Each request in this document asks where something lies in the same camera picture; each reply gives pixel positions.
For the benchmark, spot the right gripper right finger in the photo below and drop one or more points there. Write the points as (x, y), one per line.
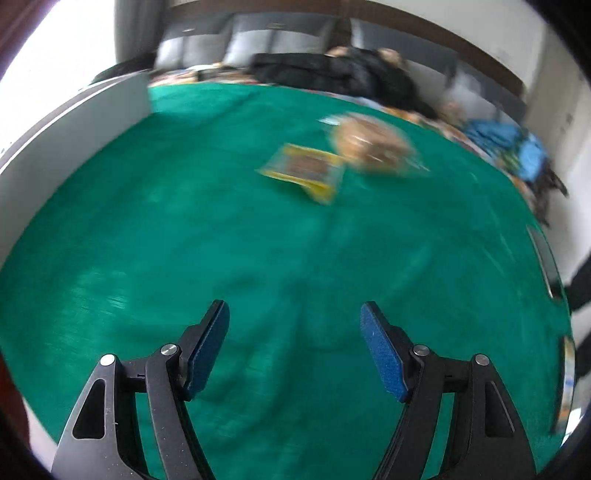
(390, 348)

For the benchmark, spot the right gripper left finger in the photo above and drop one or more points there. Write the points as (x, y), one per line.
(199, 346)

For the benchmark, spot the yellow dried tofu packet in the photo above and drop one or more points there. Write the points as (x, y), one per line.
(318, 172)

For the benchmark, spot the green table cloth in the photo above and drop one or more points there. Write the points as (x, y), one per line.
(176, 213)

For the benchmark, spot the packaged bread bun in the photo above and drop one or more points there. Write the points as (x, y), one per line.
(369, 144)

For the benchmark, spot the blue clothes pile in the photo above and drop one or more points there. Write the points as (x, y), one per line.
(511, 147)

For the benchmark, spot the white cardboard box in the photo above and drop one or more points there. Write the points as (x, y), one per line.
(37, 163)

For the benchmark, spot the black jacket on sofa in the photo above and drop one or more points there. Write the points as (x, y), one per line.
(380, 75)

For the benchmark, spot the grey sofa cushion left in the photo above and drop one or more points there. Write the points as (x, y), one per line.
(191, 42)

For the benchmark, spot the grey sofa cushion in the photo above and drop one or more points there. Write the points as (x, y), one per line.
(277, 33)
(191, 42)

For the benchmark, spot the grey sofa cushion middle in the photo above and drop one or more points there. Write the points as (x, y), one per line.
(277, 33)

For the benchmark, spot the grey curtain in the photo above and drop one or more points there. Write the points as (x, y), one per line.
(138, 27)

